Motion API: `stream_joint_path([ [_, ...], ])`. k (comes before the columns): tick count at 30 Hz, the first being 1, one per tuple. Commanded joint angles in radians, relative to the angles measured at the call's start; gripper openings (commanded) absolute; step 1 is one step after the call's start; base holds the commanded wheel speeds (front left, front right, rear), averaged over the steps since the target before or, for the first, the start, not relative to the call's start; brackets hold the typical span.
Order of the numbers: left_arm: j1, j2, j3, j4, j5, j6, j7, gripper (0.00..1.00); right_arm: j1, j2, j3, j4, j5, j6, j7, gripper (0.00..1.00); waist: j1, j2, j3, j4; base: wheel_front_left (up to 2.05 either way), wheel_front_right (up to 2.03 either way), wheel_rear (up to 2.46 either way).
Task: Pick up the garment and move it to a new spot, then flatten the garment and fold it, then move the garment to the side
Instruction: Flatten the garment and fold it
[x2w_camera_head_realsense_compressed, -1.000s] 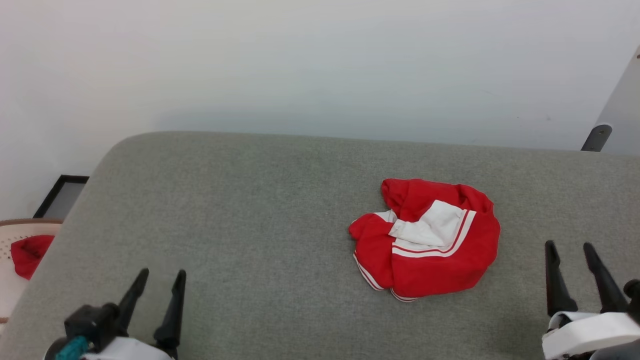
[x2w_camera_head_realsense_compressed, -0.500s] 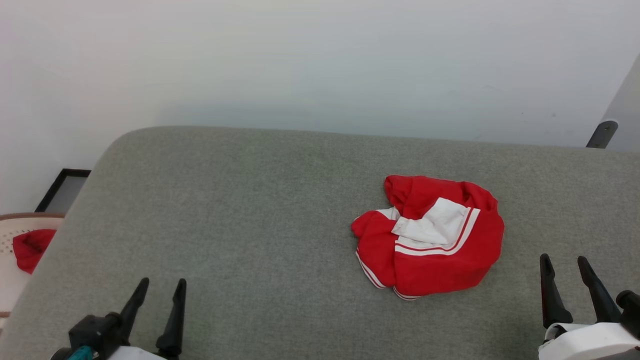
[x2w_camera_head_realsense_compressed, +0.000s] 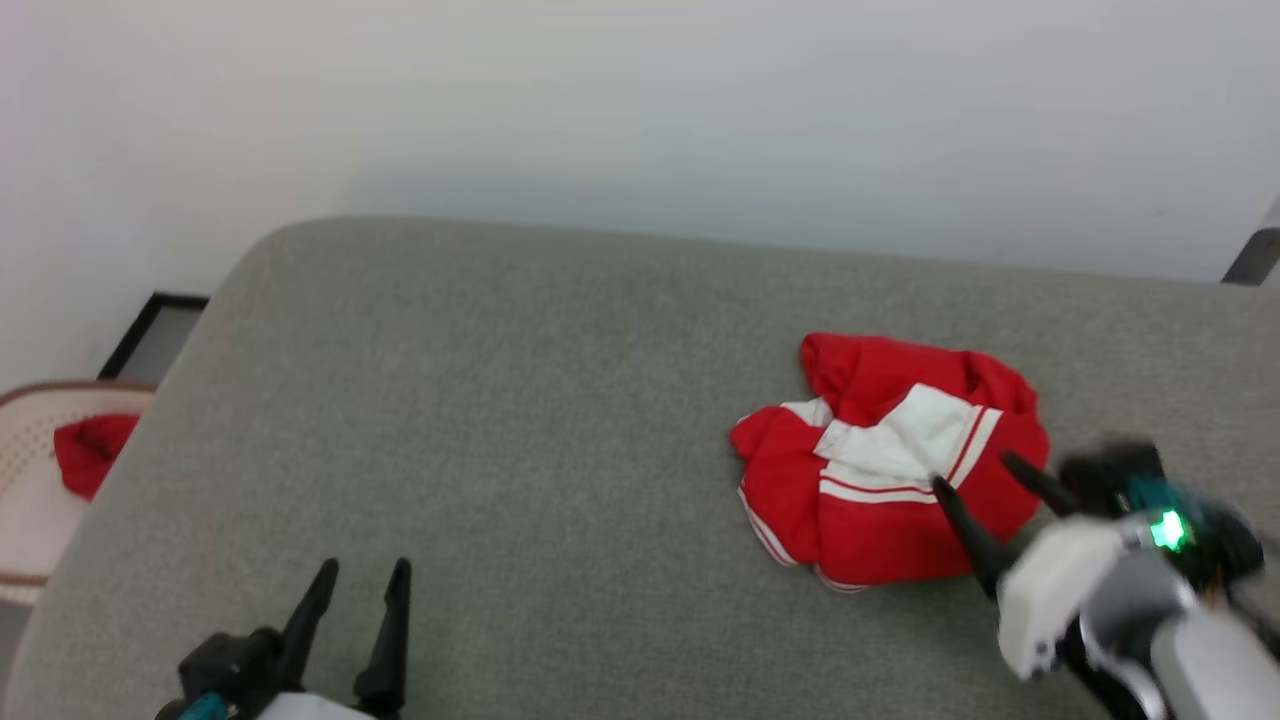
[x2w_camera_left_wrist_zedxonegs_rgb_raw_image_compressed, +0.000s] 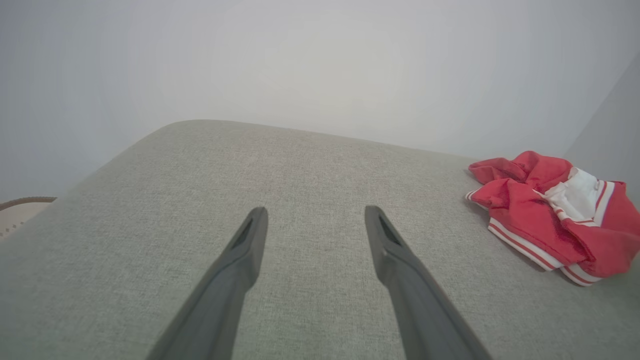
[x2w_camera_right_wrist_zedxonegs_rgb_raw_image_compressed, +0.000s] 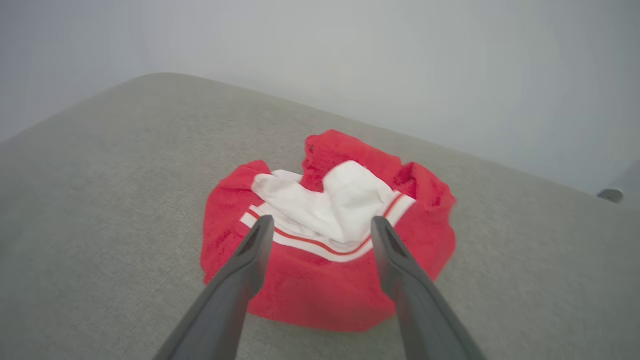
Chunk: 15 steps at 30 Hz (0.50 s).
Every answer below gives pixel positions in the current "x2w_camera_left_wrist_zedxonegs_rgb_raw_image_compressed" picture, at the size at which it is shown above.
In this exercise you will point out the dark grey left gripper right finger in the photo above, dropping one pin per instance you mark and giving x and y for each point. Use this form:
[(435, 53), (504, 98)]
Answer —
[(420, 310)]

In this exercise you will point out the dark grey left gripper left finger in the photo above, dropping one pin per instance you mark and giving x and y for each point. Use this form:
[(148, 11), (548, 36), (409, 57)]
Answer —
[(220, 300)]

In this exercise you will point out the red and white jersey shirt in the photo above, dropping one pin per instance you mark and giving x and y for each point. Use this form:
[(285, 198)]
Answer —
[(530, 220)]

